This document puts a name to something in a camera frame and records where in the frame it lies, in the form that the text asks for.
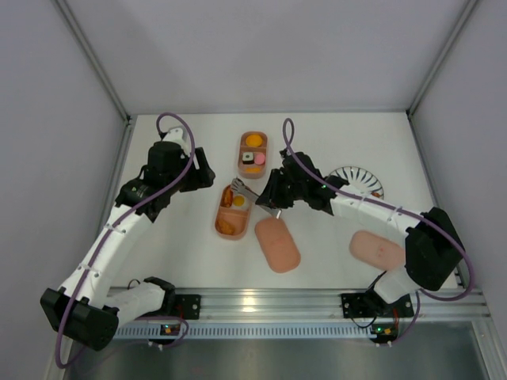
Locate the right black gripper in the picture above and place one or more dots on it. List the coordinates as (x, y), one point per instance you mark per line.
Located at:
(278, 189)

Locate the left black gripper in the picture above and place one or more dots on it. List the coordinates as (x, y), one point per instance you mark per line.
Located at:
(202, 174)

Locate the metal tongs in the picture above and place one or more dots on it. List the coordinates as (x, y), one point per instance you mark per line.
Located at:
(241, 188)

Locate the pink toy sweet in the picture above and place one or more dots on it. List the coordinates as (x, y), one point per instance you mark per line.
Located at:
(259, 159)

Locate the white fried egg toy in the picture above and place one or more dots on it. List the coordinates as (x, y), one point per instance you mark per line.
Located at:
(240, 203)

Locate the black white sushi roll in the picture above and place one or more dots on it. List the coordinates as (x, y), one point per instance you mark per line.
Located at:
(248, 158)

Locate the orange toy fried shrimp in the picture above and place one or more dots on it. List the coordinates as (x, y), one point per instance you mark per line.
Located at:
(224, 227)

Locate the orange round toy food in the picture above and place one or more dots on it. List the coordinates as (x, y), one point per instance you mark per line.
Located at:
(254, 140)

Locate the striped round plate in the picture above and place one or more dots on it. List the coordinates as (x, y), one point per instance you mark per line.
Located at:
(361, 181)

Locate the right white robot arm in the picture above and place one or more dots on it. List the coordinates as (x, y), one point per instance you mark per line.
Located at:
(429, 239)

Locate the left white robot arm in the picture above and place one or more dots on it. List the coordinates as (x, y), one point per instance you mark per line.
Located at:
(82, 309)

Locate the near pink lunch box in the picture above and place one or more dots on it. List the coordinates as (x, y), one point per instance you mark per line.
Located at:
(233, 215)

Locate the pink lunch box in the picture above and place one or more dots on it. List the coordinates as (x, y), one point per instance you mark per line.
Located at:
(233, 215)
(257, 150)

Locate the far pink lunch box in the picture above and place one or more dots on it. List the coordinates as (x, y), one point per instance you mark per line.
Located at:
(257, 150)

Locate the centre pink box lid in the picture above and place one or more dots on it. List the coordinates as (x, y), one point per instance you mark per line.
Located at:
(277, 244)

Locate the pink box lid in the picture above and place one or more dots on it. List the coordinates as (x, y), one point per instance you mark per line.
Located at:
(277, 244)
(376, 251)

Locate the right pink box lid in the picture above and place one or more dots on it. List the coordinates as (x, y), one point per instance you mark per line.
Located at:
(376, 251)

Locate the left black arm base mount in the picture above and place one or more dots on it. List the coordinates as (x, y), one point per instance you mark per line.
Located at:
(185, 306)

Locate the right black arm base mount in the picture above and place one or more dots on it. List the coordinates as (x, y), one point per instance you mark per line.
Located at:
(369, 305)

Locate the grey slotted cable duct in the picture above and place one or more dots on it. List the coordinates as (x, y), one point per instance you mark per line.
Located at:
(194, 330)

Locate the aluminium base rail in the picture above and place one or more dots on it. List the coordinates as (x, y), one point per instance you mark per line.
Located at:
(314, 305)

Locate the left aluminium frame post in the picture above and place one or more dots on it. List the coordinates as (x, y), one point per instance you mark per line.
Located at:
(64, 10)

